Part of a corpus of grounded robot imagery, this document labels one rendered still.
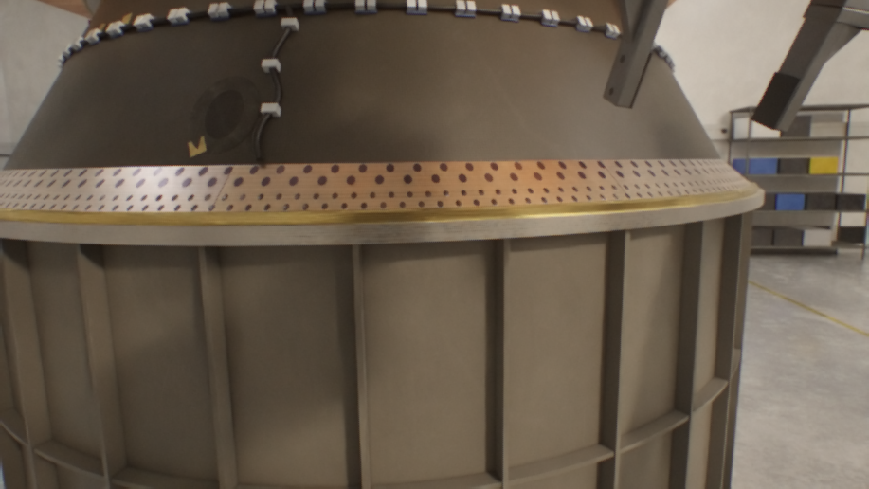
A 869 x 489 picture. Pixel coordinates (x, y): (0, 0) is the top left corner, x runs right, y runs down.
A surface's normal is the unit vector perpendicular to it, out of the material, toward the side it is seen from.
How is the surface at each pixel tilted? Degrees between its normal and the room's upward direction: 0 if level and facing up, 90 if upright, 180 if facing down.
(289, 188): 43
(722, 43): 90
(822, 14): 83
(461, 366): 90
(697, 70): 90
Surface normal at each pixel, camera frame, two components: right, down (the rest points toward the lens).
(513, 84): 0.26, -0.37
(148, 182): -0.15, -0.65
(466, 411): 0.21, 0.11
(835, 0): -0.99, -0.10
